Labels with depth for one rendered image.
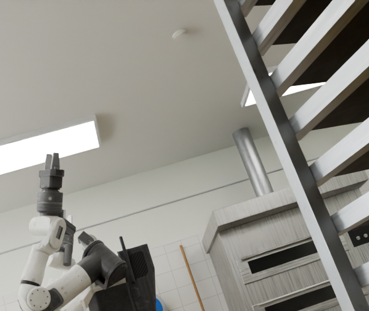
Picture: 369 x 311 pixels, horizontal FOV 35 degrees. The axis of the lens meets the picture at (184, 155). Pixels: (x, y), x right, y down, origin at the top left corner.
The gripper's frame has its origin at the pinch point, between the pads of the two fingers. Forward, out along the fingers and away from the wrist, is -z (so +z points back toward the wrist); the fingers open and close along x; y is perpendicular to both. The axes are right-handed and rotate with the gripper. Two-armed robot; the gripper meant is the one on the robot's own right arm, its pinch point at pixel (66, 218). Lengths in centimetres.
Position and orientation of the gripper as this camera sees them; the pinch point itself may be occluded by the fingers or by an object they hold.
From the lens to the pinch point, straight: 279.7
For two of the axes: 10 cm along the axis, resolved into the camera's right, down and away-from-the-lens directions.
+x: -4.4, -5.4, -7.1
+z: 0.3, 7.9, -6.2
